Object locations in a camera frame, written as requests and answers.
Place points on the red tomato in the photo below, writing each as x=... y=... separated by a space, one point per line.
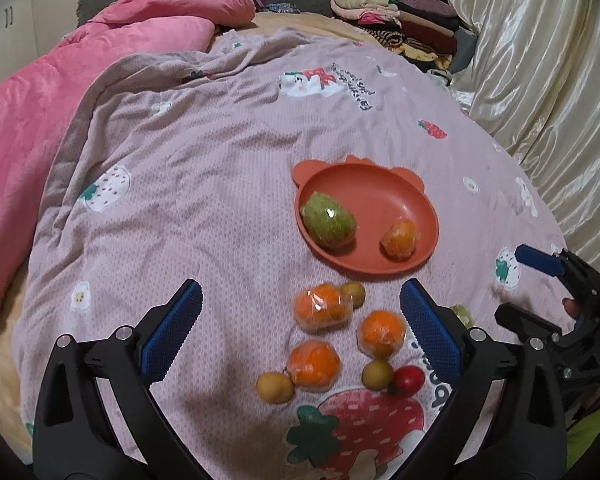
x=407 y=380

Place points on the small green fruit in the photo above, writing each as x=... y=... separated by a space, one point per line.
x=463 y=315

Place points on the right hand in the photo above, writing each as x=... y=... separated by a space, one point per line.
x=572 y=308

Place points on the green sleeve forearm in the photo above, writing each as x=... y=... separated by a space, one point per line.
x=581 y=436

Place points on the small brown longan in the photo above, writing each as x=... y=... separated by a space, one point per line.
x=355 y=292

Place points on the cream satin curtain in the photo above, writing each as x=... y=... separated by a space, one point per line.
x=534 y=85

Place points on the large green fruit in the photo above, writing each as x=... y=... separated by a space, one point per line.
x=328 y=223

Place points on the stack of folded clothes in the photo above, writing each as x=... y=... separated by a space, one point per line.
x=429 y=34

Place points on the orange bear-shaped plate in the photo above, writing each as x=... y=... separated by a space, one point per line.
x=377 y=197

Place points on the purple strawberry bear blanket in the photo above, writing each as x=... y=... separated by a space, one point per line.
x=179 y=166

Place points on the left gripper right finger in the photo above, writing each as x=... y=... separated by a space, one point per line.
x=527 y=439

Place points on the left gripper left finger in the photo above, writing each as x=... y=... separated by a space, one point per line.
x=73 y=437

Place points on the small orange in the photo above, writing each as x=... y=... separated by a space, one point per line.
x=401 y=239

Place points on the pink quilt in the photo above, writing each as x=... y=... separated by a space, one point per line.
x=38 y=102

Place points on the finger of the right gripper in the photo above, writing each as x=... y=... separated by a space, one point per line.
x=525 y=324
x=540 y=258

